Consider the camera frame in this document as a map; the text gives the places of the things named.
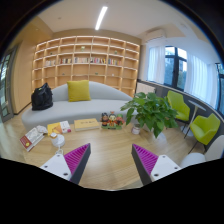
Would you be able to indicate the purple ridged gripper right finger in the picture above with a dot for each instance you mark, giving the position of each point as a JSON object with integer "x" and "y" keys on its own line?
{"x": 150, "y": 166}

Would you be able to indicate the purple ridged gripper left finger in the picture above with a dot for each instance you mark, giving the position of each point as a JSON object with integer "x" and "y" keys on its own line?
{"x": 69, "y": 166}

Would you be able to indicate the small white cup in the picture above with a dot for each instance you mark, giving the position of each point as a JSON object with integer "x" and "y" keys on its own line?
{"x": 136, "y": 129}

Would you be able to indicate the yellow and white magazine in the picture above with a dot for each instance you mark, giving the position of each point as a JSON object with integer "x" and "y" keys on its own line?
{"x": 59, "y": 128}

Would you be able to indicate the yellow book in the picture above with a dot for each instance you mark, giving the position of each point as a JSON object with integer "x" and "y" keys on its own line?
{"x": 86, "y": 124}

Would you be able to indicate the red and white open book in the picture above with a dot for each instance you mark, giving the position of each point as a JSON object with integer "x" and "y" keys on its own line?
{"x": 34, "y": 136}

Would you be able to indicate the green potted plant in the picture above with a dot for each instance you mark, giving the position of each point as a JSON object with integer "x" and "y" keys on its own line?
{"x": 150, "y": 110}

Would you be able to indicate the colourful doll figurines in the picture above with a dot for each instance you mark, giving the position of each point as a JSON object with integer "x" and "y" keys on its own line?
{"x": 112, "y": 121}

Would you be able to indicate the near lime green chair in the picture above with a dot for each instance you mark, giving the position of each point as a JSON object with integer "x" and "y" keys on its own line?
{"x": 205, "y": 129}

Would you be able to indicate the lime green chair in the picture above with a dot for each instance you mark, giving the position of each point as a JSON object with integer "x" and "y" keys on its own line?
{"x": 177, "y": 103}
{"x": 205, "y": 129}

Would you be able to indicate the white round chair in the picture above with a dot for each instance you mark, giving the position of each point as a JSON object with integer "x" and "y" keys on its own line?
{"x": 215, "y": 151}

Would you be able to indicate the far lime green chair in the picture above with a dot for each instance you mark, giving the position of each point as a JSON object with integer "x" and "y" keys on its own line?
{"x": 177, "y": 103}

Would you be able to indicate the black backpack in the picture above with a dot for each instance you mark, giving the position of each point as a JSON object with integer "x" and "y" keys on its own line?
{"x": 41, "y": 98}

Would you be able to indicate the yellow-green cushion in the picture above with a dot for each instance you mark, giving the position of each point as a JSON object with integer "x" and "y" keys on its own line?
{"x": 78, "y": 91}

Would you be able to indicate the grey curved sofa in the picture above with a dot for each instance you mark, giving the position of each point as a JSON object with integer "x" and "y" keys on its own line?
{"x": 103, "y": 99}

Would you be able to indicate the glass door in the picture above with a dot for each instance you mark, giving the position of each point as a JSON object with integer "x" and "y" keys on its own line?
{"x": 6, "y": 65}

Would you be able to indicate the white sheer curtain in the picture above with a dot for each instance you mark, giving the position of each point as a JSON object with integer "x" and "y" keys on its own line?
{"x": 156, "y": 67}

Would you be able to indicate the dark framed window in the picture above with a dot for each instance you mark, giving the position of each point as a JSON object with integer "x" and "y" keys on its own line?
{"x": 175, "y": 67}

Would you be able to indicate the white air conditioner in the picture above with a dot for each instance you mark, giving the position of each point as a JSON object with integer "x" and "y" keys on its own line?
{"x": 155, "y": 35}

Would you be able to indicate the white ceiling light strip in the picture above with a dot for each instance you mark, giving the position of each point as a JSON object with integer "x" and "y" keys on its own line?
{"x": 100, "y": 17}

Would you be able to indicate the wooden wall bookshelf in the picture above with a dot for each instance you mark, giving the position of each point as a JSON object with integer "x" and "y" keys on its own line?
{"x": 105, "y": 60}

